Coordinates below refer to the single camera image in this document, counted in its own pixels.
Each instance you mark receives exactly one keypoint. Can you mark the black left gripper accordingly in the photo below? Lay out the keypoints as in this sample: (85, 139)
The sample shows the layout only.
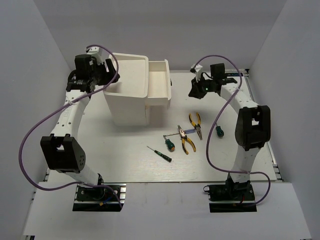
(108, 75)

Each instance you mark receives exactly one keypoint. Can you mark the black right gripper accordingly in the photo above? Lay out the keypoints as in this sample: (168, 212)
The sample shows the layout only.
(195, 92)

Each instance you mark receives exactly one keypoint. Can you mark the yellow combination pliers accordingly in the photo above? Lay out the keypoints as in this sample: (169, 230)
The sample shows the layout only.
(197, 126)

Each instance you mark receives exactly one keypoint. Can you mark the white top drawer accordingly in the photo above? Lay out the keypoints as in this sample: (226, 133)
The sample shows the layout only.
(159, 84)

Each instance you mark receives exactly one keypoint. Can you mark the yellow needle-nose pliers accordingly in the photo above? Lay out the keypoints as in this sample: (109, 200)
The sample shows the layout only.
(185, 139)

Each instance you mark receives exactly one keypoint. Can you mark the white drawer cabinet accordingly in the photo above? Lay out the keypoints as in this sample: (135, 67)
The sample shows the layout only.
(126, 99)

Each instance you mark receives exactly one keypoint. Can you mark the green stubby phillips screwdriver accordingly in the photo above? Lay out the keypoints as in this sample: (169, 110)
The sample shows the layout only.
(170, 145)

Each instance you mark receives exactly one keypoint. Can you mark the black precision screwdriver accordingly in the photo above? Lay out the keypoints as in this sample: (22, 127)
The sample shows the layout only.
(165, 157)

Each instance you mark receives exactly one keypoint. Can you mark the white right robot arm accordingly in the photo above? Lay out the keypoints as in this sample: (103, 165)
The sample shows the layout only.
(253, 125)

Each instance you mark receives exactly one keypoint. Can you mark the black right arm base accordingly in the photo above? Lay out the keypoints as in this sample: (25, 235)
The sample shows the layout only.
(231, 197)

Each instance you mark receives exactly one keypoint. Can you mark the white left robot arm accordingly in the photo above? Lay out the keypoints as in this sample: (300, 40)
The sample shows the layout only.
(61, 149)

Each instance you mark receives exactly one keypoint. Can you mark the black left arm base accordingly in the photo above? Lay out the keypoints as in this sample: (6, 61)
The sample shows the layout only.
(100, 199)

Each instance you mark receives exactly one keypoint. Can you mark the blue right table label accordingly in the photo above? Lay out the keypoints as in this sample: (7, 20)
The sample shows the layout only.
(233, 74)

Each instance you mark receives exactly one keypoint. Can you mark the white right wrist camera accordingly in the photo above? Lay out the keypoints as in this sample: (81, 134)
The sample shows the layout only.
(197, 69)

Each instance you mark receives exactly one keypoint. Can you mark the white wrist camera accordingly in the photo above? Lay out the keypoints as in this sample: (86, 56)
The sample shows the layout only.
(197, 69)
(95, 51)

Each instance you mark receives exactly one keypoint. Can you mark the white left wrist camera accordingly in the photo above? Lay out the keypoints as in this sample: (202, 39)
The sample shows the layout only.
(95, 51)

